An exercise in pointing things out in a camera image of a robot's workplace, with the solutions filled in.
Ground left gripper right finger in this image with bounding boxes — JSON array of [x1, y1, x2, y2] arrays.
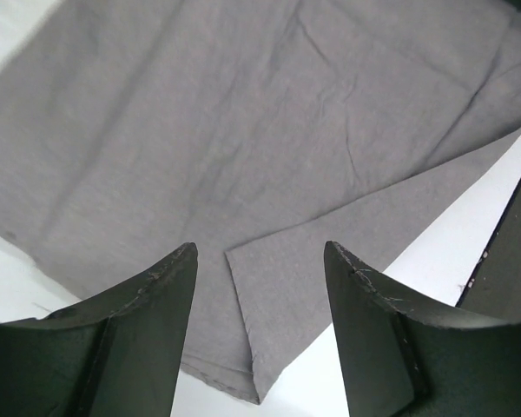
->
[[324, 242, 521, 416]]

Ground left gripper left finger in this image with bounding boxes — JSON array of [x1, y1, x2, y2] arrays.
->
[[0, 243, 198, 416]]

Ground grey long sleeve shirt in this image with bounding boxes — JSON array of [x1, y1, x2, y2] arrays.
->
[[0, 1, 521, 404]]

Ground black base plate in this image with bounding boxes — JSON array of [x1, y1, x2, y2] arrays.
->
[[457, 177, 521, 321]]

